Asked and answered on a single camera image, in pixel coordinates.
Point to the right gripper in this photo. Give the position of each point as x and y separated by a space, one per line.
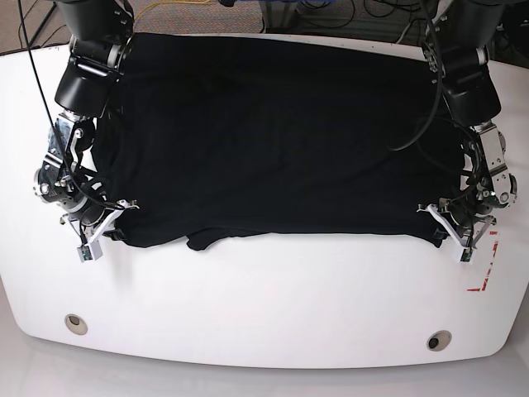
84 213

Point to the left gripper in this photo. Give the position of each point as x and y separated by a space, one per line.
464 221

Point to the black t-shirt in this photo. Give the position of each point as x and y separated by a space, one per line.
219 137

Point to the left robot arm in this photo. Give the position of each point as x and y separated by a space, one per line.
455 47

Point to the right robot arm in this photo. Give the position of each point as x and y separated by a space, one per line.
101 31

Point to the red tape marking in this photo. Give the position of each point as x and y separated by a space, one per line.
480 268

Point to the left table grommet hole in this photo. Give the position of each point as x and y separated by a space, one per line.
76 325

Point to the table grommet hole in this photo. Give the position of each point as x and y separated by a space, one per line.
76 325
439 341

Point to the right table grommet hole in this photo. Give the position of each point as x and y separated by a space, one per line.
439 341

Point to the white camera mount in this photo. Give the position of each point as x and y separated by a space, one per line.
90 248
463 250

